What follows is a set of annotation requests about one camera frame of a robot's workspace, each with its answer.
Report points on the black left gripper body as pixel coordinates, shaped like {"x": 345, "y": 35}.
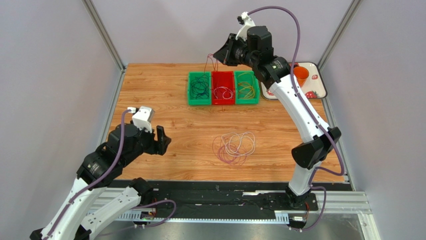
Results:
{"x": 146, "y": 143}

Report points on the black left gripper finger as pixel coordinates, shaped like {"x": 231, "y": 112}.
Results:
{"x": 163, "y": 143}
{"x": 160, "y": 132}

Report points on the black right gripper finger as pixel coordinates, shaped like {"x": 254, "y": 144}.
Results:
{"x": 231, "y": 42}
{"x": 222, "y": 55}

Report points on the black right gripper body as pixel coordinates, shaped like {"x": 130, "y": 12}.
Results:
{"x": 231, "y": 50}

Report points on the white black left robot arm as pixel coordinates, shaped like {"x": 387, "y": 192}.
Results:
{"x": 98, "y": 170}

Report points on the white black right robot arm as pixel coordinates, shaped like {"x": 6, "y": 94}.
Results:
{"x": 274, "y": 72}

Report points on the red plastic bin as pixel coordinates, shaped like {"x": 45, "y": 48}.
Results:
{"x": 223, "y": 88}

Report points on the right green plastic bin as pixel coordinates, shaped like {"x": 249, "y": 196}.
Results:
{"x": 247, "y": 90}

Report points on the green plastic bin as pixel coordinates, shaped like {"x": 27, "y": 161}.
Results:
{"x": 199, "y": 91}
{"x": 247, "y": 90}

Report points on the left green plastic bin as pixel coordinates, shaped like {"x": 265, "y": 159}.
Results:
{"x": 199, "y": 91}

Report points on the orange plastic cup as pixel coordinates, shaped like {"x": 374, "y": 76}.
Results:
{"x": 302, "y": 74}

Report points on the strawberry pattern tray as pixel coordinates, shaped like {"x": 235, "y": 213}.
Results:
{"x": 313, "y": 87}

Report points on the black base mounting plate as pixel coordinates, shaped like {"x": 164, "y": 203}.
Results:
{"x": 218, "y": 200}

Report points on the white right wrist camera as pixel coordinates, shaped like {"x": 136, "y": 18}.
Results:
{"x": 246, "y": 23}

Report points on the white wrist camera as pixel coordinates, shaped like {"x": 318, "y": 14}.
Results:
{"x": 142, "y": 117}
{"x": 246, "y": 23}

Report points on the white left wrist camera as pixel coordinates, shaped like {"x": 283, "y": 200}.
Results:
{"x": 142, "y": 117}

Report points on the right aluminium corner post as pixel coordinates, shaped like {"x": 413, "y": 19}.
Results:
{"x": 338, "y": 33}

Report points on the aluminium corner post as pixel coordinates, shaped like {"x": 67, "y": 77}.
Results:
{"x": 338, "y": 33}
{"x": 97, "y": 20}

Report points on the left aluminium corner post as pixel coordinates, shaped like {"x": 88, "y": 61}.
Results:
{"x": 97, "y": 20}

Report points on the aluminium frame rail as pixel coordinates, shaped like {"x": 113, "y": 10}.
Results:
{"x": 299, "y": 219}

